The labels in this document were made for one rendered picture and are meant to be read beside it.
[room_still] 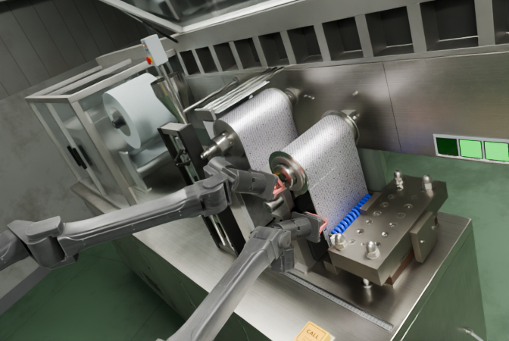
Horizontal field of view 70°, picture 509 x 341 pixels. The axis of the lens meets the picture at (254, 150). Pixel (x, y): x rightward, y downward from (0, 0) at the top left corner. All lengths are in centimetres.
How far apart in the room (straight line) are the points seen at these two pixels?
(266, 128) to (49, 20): 347
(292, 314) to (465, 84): 77
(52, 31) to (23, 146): 121
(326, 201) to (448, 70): 47
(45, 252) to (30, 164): 316
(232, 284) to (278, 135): 61
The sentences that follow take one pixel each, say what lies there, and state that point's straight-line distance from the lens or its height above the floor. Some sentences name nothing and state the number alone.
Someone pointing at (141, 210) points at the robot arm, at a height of 140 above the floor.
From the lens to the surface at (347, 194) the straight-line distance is 118.
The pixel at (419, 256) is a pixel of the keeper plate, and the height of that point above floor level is 93.
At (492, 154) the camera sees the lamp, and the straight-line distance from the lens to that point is 111.
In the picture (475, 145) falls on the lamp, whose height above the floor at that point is 120.
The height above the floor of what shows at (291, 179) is 125.
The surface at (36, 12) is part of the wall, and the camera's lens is 439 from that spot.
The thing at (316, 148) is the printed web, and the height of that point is 129.
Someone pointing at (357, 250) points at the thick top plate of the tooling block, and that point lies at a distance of 108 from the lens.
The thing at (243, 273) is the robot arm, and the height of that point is 122.
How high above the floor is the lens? 176
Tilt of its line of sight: 23 degrees down
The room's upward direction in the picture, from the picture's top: 22 degrees counter-clockwise
